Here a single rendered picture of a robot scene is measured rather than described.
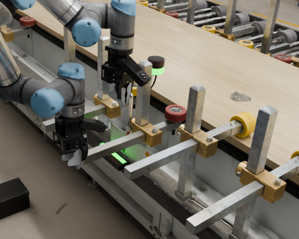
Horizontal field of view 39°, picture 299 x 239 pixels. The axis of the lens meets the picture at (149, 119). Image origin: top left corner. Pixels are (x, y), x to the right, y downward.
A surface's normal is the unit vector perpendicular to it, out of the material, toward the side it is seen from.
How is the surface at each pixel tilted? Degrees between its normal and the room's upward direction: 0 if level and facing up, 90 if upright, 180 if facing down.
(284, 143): 0
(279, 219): 90
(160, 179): 0
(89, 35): 90
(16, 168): 0
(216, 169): 90
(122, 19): 90
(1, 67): 108
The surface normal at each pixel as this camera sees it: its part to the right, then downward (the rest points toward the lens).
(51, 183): 0.07, -0.86
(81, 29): 0.07, 0.51
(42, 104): -0.36, 0.45
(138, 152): -0.77, 0.28
